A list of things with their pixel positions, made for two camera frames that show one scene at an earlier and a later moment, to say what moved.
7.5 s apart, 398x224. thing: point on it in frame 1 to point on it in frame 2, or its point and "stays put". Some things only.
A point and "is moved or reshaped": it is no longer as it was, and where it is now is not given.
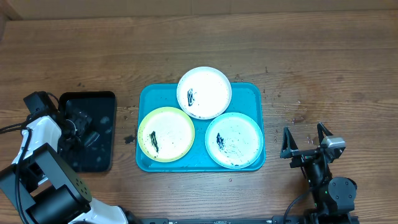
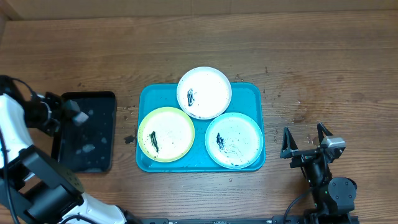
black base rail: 251,220 stays put
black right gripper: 290,150 stays put
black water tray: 97,152 stays put
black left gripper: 82,119 to 51,128
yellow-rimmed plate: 166,134 stays put
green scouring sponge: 93,137 is moved or reshaped
